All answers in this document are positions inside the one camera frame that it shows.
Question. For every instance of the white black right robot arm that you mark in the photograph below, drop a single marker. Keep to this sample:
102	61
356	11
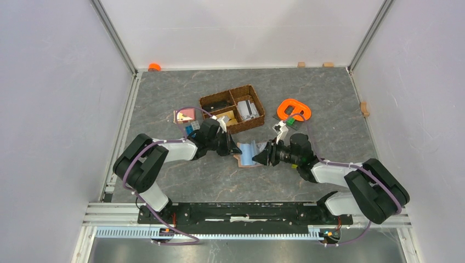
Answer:
373	191

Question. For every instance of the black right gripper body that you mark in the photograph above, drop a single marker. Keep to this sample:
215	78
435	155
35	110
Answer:
283	153

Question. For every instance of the orange plastic ring toy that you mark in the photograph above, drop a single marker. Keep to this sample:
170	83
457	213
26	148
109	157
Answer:
294	109

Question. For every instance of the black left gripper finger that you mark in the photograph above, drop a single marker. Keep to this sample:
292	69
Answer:
230	143
227	151

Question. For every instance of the grey cable duct strip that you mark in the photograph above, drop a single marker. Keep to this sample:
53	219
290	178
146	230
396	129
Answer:
156	233

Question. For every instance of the green building block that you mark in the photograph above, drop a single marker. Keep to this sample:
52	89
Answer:
291	122

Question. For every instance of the blue building block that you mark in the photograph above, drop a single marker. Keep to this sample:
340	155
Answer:
189	129

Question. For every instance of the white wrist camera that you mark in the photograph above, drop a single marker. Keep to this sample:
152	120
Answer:
281	131
223	120

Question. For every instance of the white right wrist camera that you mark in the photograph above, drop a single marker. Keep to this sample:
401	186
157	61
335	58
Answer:
281	131

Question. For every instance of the gold card front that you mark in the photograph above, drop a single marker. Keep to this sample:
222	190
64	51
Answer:
231	117

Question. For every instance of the brown woven basket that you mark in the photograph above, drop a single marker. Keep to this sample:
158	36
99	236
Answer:
234	95

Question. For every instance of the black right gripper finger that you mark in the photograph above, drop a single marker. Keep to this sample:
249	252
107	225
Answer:
262	158
266	146

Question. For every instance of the curved wooden piece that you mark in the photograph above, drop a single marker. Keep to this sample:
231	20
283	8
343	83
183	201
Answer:
364	109

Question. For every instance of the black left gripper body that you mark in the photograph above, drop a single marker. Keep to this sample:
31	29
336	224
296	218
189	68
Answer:
213	143

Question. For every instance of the black cards in basket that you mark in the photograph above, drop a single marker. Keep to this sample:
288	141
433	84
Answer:
215	106

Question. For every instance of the orange round cap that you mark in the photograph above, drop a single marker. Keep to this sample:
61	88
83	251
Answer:
152	67

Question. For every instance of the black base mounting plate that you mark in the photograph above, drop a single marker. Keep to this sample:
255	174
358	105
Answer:
250	217

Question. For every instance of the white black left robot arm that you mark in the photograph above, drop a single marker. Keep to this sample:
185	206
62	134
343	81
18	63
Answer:
140	163

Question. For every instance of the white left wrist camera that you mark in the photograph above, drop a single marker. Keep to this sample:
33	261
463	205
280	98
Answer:
223	120

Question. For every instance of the pink tan small box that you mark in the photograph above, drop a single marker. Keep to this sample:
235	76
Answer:
187	115

